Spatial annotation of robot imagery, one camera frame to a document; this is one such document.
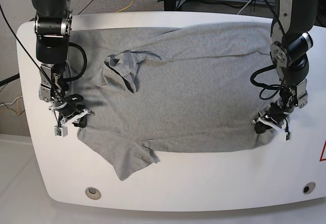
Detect black table leg post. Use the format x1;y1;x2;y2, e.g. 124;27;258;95
164;0;182;12

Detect right table cable grommet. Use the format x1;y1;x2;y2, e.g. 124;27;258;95
303;182;316;194

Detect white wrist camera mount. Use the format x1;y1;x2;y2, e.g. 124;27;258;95
252;110;291;141
48;106;95;137

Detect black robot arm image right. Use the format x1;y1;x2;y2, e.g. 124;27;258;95
250;0;319;136

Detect table cable grommet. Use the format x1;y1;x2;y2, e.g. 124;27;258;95
85;187;101;200
303;182;316;194

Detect left table cable grommet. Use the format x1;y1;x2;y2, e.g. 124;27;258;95
85;187;101;200

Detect grey T-shirt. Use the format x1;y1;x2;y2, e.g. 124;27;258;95
71;22;277;180

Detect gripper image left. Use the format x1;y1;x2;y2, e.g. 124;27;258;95
56;104;87;128

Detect black rod at left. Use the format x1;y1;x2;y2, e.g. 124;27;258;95
0;73;20;87

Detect yellow and white side cables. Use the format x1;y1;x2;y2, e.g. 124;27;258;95
0;95;23;117

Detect black robot arm image left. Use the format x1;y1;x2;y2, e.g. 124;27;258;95
31;0;89;134

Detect red warning triangle sticker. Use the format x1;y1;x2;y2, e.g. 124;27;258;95
319;141;326;162

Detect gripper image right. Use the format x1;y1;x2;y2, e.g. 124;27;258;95
254;103;290;134

